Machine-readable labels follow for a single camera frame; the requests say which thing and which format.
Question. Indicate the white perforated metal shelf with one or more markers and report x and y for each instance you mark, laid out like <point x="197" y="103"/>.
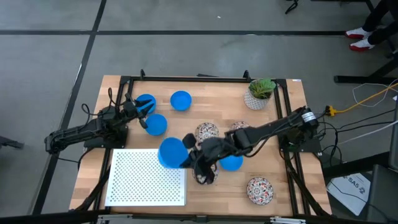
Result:
<point x="140" y="180"/>

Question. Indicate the potted plant in patterned pot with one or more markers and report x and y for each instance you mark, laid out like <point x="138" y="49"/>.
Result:
<point x="255" y="101"/>

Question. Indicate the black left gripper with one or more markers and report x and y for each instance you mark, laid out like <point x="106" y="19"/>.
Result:
<point x="130" y="109"/>

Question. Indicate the yellow power plug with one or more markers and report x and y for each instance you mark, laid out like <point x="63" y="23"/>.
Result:
<point x="330" y="110"/>

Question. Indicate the person's red white shoe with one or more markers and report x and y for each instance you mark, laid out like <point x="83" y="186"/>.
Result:
<point x="357" y="32"/>
<point x="360" y="45"/>

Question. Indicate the black aluminium table frame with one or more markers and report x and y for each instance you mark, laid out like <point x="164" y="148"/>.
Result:
<point x="192" y="79"/>

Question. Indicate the person's leg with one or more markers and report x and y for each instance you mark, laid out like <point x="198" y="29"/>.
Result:
<point x="382" y="34"/>
<point x="376" y="15"/>

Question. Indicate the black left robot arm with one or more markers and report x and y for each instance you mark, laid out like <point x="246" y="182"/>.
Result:
<point x="77" y="132"/>

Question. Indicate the black equipment case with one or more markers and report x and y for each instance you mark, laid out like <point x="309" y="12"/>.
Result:
<point x="384" y="193"/>

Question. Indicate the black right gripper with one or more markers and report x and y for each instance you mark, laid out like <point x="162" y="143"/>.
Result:
<point x="214" y="149"/>

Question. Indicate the printed paper sheet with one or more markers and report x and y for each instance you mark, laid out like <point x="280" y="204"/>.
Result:
<point x="348" y="189"/>

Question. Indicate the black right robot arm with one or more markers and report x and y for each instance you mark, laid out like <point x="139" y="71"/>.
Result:
<point x="267" y="129"/>

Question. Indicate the black crossbar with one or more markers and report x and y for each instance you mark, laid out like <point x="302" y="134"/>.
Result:
<point x="46" y="217"/>

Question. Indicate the blue plastic mini bowl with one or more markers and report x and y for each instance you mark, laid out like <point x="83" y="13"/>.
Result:
<point x="181" y="101"/>
<point x="171" y="152"/>
<point x="146" y="96"/>
<point x="231" y="164"/>
<point x="157" y="125"/>

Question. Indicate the dark floor stand foot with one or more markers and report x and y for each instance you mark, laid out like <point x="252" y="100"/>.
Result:
<point x="9" y="143"/>

